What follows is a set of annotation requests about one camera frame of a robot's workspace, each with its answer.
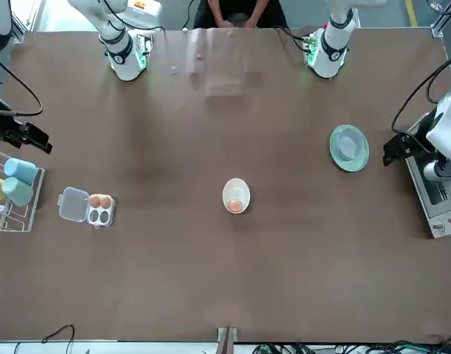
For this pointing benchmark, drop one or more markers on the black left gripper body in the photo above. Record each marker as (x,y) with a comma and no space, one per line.
(421,140)

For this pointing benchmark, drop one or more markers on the white bowl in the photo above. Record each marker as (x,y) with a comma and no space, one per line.
(236,190)

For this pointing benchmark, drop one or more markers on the brown egg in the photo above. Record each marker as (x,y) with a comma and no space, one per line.
(235,205)
(105,201)
(94,201)

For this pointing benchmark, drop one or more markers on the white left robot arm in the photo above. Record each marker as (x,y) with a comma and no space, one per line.
(336,48)

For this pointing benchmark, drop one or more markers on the grey bowl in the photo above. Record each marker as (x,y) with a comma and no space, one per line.
(350,145)

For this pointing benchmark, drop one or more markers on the clear plastic egg carton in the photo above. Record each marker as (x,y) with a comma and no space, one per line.
(72,204)

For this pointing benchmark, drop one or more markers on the pale green plate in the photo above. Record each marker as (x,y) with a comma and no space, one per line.
(363,158)

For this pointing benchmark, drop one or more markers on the blue cup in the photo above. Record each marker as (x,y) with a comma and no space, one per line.
(21,170)

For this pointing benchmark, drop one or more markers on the green cup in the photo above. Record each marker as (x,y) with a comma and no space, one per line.
(18,191)

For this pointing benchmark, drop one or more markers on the white toaster oven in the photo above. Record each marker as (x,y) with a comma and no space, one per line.
(432,214)

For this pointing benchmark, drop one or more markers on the white box with orange label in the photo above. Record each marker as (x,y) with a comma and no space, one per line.
(144,7)

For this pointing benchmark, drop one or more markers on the person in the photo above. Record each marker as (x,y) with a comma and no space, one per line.
(240,7)

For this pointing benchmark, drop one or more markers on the aluminium frame rail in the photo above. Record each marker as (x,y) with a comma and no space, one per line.
(437,31)

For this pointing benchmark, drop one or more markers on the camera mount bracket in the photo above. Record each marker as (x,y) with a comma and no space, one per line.
(227,339)

